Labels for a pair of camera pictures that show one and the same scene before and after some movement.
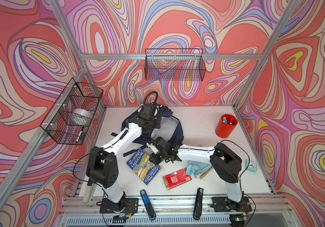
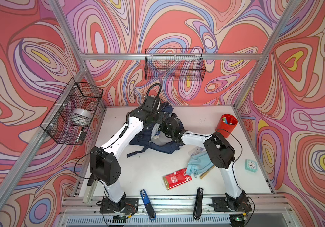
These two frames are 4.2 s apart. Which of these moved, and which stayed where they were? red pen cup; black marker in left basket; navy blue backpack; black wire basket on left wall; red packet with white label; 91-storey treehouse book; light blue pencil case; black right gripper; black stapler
Moved: navy blue backpack; 91-storey treehouse book; black right gripper
Stayed: black wire basket on left wall; black stapler; black marker in left basket; red pen cup; light blue pencil case; red packet with white label
